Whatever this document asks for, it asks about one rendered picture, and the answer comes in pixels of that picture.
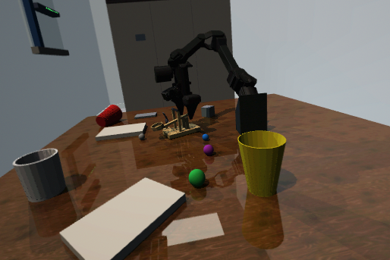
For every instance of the white rectangular slab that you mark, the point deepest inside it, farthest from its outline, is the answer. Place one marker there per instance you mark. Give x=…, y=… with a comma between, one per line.
x=114, y=229
x=121, y=131

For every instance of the grey handleless cup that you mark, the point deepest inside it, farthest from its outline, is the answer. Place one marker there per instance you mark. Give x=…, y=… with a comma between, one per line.
x=40, y=174

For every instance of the olive yellow cup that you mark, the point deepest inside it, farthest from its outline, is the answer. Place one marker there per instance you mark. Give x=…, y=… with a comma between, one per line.
x=262, y=154

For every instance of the green ball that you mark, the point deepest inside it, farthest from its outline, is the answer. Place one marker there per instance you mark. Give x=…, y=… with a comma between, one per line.
x=197, y=177

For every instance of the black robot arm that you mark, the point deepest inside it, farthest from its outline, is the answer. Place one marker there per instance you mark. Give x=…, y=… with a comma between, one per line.
x=238, y=79

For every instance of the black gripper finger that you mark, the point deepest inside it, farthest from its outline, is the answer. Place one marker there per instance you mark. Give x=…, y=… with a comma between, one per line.
x=191, y=108
x=179, y=103

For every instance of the red plastic cup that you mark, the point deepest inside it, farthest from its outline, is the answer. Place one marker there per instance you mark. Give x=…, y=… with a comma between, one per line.
x=112, y=114

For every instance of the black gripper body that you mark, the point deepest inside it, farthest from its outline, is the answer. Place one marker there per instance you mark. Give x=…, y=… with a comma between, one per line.
x=186, y=94

